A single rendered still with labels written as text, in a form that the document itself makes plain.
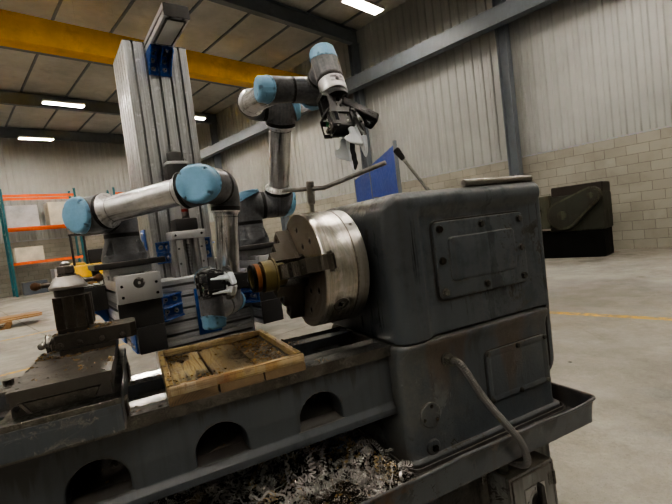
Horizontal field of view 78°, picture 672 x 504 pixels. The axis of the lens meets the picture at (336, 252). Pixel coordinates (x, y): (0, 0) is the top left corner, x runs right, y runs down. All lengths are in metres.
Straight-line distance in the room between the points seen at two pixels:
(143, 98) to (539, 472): 1.91
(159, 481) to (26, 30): 11.44
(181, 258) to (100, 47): 10.78
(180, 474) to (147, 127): 1.34
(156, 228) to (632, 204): 10.14
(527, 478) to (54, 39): 11.83
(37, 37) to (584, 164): 12.40
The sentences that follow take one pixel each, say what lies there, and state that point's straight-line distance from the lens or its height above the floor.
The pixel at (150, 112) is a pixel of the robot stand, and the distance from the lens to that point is 1.94.
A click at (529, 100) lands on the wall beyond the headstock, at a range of 11.82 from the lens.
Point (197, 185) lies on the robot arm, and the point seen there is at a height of 1.36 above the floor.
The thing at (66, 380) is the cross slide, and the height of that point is 0.97.
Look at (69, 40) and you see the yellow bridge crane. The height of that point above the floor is 6.17.
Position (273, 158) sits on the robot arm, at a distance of 1.75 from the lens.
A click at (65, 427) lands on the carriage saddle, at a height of 0.90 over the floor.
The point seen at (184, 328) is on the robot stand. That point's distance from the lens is 1.67.
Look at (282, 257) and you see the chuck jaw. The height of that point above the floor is 1.12.
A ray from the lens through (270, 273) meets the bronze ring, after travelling 1.09.
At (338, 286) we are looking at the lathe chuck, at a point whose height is 1.04.
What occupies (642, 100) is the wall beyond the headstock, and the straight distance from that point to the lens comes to 11.14.
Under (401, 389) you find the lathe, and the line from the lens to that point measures 1.14.
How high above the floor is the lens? 1.18
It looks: 3 degrees down
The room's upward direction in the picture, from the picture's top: 7 degrees counter-clockwise
